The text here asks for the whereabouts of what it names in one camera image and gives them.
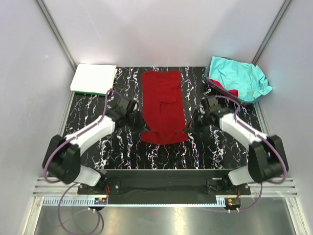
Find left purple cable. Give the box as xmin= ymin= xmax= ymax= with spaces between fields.
xmin=44 ymin=88 xmax=123 ymax=235

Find teal t shirt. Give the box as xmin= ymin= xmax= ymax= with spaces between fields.
xmin=208 ymin=56 xmax=273 ymax=101

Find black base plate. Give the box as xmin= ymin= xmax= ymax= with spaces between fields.
xmin=77 ymin=169 xmax=251 ymax=207

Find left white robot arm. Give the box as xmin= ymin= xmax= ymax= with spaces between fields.
xmin=42 ymin=97 xmax=150 ymax=194

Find left aluminium frame post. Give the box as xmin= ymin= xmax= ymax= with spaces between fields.
xmin=34 ymin=0 xmax=77 ymax=71

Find aluminium frame post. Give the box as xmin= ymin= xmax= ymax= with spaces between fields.
xmin=34 ymin=0 xmax=77 ymax=71
xmin=251 ymin=0 xmax=293 ymax=65

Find left cable duct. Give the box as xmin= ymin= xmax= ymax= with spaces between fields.
xmin=43 ymin=196 xmax=107 ymax=207

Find red t shirt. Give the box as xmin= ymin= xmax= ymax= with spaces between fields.
xmin=141 ymin=70 xmax=188 ymax=145

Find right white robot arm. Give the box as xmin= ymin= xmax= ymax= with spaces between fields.
xmin=183 ymin=95 xmax=289 ymax=194

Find aluminium cross rail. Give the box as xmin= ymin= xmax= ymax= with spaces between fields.
xmin=32 ymin=177 xmax=298 ymax=197

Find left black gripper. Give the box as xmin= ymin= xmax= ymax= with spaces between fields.
xmin=126 ymin=108 xmax=151 ymax=134

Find folded white t shirt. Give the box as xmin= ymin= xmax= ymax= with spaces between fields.
xmin=70 ymin=64 xmax=117 ymax=94

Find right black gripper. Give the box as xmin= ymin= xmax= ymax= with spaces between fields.
xmin=183 ymin=109 xmax=210 ymax=134

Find right aluminium frame post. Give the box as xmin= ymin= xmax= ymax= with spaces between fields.
xmin=251 ymin=0 xmax=293 ymax=65

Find crimson t shirt in basket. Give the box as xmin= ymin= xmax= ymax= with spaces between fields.
xmin=208 ymin=79 xmax=239 ymax=97

